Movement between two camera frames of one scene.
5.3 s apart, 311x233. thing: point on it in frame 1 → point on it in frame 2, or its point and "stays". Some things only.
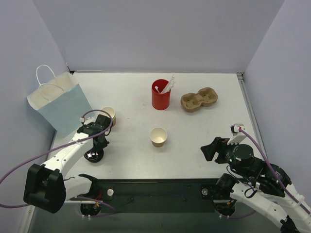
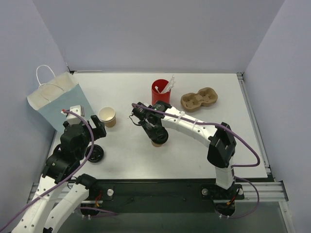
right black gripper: x=217 y=150 → x=148 y=125
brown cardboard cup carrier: x=191 y=102 stays
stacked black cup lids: x=94 y=155 stays
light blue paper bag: x=61 y=103 stays
